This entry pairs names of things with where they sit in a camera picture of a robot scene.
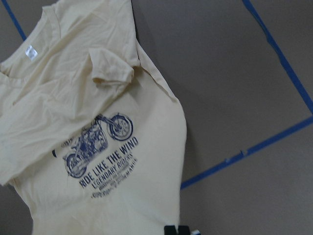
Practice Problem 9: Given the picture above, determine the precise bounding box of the cream long sleeve shirt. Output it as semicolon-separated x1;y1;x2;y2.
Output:
0;0;187;235

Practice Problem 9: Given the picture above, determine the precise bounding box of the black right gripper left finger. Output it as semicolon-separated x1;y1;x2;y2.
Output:
164;225;177;235

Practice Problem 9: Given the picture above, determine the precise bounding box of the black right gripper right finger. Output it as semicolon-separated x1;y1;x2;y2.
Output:
178;225;190;235

